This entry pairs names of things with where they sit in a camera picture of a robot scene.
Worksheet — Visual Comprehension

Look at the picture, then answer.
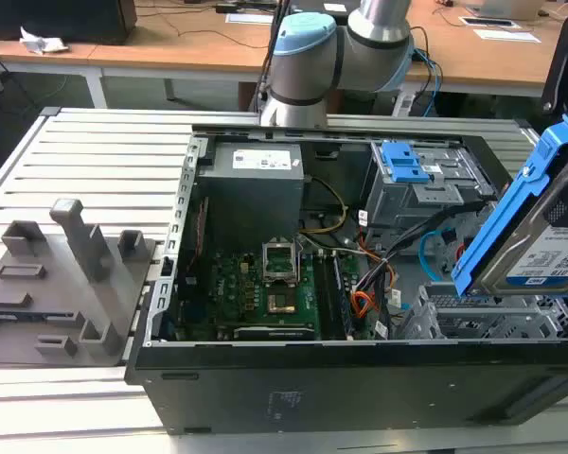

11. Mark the hard disk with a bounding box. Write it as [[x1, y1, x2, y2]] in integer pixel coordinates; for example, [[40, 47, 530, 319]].
[[452, 113, 568, 299]]

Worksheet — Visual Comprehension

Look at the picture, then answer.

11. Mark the grey metal disk bay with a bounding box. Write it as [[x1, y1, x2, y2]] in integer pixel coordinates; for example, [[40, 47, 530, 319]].
[[399, 283, 568, 341]]

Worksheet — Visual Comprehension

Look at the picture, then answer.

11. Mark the grey laptop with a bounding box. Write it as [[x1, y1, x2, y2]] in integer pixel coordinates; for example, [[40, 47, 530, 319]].
[[466, 0, 543, 21]]

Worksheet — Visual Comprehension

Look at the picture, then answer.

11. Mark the black framed tablet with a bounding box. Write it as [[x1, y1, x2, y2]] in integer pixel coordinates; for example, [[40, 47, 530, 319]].
[[458, 15, 522, 29]]

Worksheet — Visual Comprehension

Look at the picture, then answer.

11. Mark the grey metal drive cage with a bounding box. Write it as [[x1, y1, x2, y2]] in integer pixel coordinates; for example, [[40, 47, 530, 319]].
[[362, 141, 498, 228]]

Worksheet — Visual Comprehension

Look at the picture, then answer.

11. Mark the white power strip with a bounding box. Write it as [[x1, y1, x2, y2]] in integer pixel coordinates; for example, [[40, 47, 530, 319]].
[[391, 92, 416, 118]]

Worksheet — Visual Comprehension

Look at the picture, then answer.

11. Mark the blue plastic drive latch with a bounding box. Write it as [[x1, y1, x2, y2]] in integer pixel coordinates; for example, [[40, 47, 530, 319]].
[[380, 140, 431, 183]]

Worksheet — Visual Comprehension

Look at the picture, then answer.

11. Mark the RAM stick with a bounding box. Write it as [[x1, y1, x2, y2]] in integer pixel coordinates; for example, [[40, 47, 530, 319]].
[[330, 253, 356, 341]]

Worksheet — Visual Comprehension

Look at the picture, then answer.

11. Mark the CPU socket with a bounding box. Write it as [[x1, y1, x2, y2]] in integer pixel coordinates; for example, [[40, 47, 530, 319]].
[[264, 290, 299, 317]]

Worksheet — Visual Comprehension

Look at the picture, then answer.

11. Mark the metal socket cover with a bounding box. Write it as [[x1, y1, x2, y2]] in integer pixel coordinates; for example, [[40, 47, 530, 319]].
[[262, 235, 299, 285]]

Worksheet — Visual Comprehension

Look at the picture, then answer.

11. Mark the grey power supply unit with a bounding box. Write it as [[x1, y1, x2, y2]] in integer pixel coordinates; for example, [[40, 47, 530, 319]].
[[196, 141, 307, 242]]

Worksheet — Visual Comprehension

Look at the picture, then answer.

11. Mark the black graphics card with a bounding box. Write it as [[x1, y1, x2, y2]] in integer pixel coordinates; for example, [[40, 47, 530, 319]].
[[231, 323, 316, 341]]

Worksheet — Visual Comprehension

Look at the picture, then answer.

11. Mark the black PC case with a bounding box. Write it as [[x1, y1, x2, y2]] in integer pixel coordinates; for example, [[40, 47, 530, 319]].
[[122, 123, 568, 436]]

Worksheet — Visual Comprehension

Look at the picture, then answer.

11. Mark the green motherboard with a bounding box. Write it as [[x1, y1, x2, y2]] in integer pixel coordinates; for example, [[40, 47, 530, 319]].
[[177, 250, 375, 341]]

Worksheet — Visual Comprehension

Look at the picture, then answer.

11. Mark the black box on desk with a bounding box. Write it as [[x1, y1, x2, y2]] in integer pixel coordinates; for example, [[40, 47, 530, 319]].
[[0, 0, 138, 46]]

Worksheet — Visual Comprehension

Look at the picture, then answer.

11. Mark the crumpled white paper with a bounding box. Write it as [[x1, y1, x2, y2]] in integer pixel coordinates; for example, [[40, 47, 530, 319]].
[[18, 26, 70, 56]]

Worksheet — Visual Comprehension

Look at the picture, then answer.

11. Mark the grey parts rack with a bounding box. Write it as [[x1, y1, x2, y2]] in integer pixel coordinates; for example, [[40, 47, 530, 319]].
[[0, 198, 160, 368]]

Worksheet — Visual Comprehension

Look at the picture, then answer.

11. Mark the wooden desk white frame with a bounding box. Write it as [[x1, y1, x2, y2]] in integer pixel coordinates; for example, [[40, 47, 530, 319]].
[[0, 40, 103, 110], [87, 0, 285, 103], [401, 0, 568, 98]]

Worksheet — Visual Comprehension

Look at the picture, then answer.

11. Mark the blue cable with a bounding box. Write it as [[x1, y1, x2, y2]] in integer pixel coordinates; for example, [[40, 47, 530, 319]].
[[409, 46, 444, 117]]

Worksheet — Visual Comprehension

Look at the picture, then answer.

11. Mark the blue disk wire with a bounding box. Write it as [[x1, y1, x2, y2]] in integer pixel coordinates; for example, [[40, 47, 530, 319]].
[[417, 226, 458, 288]]

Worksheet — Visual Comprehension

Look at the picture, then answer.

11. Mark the black cable bundle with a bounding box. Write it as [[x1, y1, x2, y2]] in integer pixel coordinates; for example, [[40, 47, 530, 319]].
[[354, 201, 496, 304]]

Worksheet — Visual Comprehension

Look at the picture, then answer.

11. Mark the orange wire bundle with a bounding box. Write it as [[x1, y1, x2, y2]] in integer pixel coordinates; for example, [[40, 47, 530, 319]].
[[352, 236, 399, 323]]

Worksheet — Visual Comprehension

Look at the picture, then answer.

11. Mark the black arm base cable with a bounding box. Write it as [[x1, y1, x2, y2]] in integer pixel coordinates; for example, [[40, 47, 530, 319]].
[[250, 0, 293, 113]]

